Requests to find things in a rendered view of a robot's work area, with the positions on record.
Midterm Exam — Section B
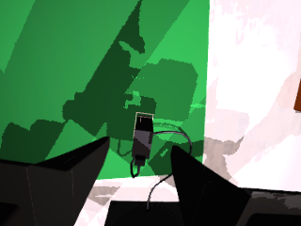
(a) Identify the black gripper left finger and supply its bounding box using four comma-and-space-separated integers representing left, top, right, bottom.
0, 137, 110, 226

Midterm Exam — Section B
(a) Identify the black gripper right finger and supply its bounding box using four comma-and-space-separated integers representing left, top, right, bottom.
170, 145, 301, 226

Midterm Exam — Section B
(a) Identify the green circuit board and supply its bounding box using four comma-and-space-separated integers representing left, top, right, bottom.
0, 0, 210, 180

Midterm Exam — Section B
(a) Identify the black fan cable with plug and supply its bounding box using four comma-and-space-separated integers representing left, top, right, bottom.
130, 117, 193, 210

